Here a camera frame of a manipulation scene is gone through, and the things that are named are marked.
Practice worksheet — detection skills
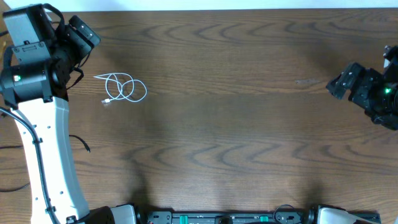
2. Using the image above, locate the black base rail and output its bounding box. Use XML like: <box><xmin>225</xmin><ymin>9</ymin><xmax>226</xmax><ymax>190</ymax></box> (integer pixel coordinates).
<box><xmin>136</xmin><ymin>211</ymin><xmax>382</xmax><ymax>224</ymax></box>

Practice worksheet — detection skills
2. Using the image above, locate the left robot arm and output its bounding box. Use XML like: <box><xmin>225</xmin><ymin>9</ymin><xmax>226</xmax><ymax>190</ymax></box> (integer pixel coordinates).
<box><xmin>1</xmin><ymin>4</ymin><xmax>137</xmax><ymax>224</ymax></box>

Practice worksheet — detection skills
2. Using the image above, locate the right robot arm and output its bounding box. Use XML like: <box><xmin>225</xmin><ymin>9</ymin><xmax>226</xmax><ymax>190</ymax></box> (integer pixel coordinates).
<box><xmin>304</xmin><ymin>45</ymin><xmax>397</xmax><ymax>223</ymax></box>

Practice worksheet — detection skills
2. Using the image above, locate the white cable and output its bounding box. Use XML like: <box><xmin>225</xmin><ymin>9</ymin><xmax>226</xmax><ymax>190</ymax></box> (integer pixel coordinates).
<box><xmin>93</xmin><ymin>72</ymin><xmax>148</xmax><ymax>105</ymax></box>

